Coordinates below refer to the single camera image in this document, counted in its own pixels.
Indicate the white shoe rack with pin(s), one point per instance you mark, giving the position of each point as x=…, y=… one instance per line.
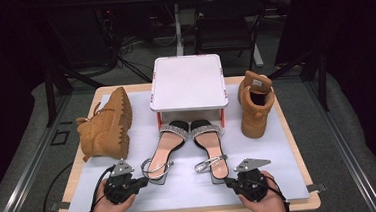
x=187, y=82

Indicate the grey tape strip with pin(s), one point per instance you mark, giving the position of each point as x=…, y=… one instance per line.
x=317, y=187
x=59, y=206

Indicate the aluminium floor rail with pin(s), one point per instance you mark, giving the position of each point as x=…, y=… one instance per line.
x=28, y=174
x=350, y=148

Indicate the dark curtain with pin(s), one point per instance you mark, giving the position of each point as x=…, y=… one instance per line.
x=366, y=56
x=4, y=82

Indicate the white table mat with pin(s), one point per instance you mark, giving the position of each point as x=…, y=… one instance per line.
x=189, y=196

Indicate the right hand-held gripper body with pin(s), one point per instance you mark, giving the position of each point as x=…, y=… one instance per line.
x=251, y=185

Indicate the person's right hand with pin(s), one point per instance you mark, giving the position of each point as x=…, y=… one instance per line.
x=266, y=204

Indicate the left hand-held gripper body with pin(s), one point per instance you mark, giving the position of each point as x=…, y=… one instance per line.
x=120, y=187

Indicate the black metal stand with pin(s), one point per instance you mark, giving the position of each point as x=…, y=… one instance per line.
x=50, y=99
x=323, y=83

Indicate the black rhinestone heeled sandal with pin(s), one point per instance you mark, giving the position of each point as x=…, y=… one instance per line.
x=167, y=147
x=212, y=147

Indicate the white desk leg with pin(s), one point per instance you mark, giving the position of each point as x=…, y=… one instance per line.
x=178, y=29

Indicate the black chair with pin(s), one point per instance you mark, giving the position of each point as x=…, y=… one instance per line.
x=227, y=26

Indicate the tan suede boot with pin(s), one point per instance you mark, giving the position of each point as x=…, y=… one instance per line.
x=105, y=128
x=256, y=114

